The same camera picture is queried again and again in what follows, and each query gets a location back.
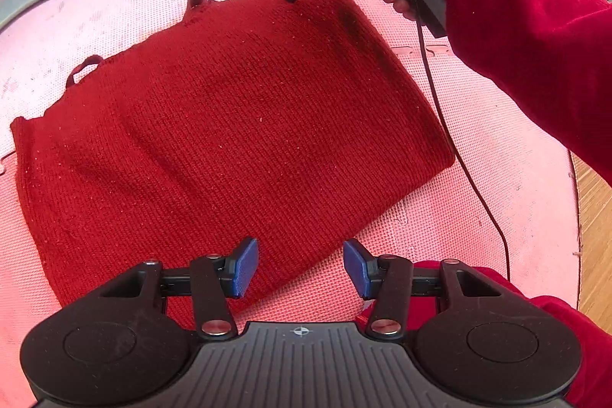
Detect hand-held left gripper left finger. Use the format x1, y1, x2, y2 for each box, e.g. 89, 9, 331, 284
100, 237, 259, 339

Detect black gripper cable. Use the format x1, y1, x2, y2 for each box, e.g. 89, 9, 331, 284
356, 0, 511, 283

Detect woven bamboo mat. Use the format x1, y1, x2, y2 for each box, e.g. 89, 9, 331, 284
570, 149, 612, 333

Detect red knit sweater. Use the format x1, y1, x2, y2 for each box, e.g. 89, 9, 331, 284
10, 0, 456, 323

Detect person's red robe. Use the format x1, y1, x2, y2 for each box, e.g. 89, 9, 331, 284
356, 260, 612, 408

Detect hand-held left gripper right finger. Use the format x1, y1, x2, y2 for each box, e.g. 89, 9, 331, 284
343, 238, 503, 339

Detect person's right forearm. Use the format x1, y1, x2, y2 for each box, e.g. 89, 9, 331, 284
442, 0, 612, 186

